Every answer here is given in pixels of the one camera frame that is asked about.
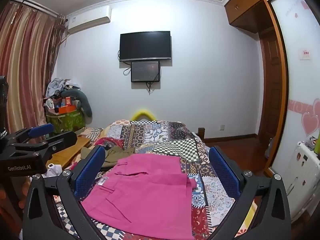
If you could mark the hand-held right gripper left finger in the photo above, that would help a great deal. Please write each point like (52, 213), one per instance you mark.
(89, 173)

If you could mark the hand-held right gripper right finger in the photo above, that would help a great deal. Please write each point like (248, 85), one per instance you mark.
(224, 173)

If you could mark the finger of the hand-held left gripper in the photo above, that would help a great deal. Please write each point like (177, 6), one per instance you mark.
(62, 140)
(41, 130)

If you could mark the pink pants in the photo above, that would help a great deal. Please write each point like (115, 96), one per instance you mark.
(142, 190)

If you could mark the wooden bench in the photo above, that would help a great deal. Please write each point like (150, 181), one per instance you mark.
(66, 155)

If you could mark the orange box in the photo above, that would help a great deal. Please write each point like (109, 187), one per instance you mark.
(67, 109)

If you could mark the olive green garment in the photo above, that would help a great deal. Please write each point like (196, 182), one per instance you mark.
(120, 155)

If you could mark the red patterned cloth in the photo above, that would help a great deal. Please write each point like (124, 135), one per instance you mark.
(110, 142)

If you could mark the clutter pile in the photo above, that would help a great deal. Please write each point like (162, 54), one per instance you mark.
(56, 90)

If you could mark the grey long pillow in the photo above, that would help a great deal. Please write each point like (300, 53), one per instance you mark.
(83, 102)

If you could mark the patchwork printed blanket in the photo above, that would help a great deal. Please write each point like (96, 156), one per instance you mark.
(175, 140)

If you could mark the striped curtain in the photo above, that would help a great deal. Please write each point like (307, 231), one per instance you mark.
(25, 60)

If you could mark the white cabinet with stickers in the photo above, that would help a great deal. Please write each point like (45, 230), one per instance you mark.
(306, 175)

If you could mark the wooden door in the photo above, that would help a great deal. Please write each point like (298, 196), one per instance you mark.
(271, 85)

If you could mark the white air conditioner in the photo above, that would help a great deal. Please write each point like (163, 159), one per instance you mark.
(88, 18)

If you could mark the wooden overhead cabinet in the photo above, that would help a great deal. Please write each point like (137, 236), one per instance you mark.
(250, 2)

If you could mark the white wall socket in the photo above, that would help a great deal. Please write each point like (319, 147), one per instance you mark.
(222, 127)

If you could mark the wooden bed post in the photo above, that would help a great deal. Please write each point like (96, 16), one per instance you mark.
(201, 133)

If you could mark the small black wall monitor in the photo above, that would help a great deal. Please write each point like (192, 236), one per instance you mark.
(145, 71)

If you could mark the white curtain rail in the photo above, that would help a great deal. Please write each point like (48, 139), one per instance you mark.
(37, 5)

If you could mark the black wall television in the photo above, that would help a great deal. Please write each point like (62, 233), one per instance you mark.
(145, 45)

